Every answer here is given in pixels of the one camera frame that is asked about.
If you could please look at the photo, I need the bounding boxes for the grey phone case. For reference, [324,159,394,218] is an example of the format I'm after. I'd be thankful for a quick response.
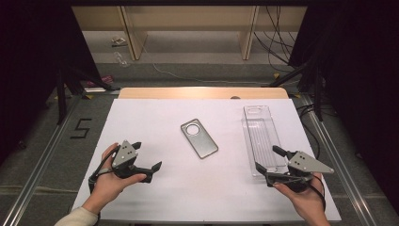
[180,118,219,160]

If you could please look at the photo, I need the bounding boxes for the person's right hand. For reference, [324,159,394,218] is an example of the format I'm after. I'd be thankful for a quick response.
[272,174,328,222]

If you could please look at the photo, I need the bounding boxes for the clear plastic wrapper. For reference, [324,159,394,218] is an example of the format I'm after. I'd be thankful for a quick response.
[113,51,130,68]

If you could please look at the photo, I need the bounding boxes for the hand-held gripper black cable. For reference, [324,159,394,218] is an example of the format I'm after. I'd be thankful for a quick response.
[309,174,327,212]
[88,144,121,194]

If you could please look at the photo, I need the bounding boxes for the black curtain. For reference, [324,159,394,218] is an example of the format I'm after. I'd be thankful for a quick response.
[0,0,104,158]
[288,0,399,205]

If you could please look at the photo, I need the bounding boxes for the pink packet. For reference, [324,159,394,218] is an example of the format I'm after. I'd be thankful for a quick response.
[87,74,115,89]

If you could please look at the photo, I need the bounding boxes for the left hand-held gripper black cable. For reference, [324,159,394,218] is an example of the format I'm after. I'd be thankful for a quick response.
[88,144,121,194]

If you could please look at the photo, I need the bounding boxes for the black metal stand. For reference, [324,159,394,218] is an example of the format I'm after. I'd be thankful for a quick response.
[56,64,121,126]
[268,60,325,121]

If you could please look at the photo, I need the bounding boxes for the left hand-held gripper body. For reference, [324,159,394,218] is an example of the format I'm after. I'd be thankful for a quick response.
[111,139,145,179]

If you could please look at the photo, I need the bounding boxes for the clear plastic packaging box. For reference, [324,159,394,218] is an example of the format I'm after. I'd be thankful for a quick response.
[241,105,290,178]

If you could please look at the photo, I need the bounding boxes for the long wooden desk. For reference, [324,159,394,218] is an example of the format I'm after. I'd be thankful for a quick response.
[71,5,309,61]

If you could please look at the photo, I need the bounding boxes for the white table sheet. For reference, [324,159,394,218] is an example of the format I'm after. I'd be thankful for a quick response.
[72,98,343,222]

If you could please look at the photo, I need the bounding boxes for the right hand-held gripper black cable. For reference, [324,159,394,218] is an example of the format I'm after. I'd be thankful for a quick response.
[309,174,327,212]

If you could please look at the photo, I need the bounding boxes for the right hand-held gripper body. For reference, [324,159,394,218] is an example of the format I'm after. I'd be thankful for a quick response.
[273,151,335,193]

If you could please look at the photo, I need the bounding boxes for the black hanging cable bundle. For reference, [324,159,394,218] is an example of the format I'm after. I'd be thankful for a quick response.
[253,5,299,73]

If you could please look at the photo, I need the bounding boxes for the person's left hand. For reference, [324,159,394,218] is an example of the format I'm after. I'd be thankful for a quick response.
[82,142,148,215]

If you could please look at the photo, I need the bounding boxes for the aluminium floor rail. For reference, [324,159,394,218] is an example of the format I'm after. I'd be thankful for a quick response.
[300,93,379,226]
[0,93,83,226]

